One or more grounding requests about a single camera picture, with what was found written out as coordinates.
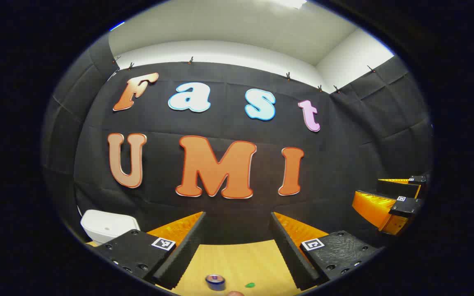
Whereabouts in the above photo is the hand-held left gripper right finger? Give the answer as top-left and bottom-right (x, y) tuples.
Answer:
(269, 212), (386, 291)

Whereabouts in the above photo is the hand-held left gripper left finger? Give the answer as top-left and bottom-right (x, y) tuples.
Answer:
(93, 212), (207, 290)

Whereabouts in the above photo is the blue pop can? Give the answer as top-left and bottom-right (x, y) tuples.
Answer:
(205, 274), (226, 291)

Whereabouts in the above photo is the white desktop garbage bin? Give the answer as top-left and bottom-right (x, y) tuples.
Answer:
(80, 209), (141, 245)

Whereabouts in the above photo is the wooden desktop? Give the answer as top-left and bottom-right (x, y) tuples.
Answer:
(85, 240), (316, 296)

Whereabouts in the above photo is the black backdrop cloth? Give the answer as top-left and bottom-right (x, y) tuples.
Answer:
(42, 35), (433, 247)

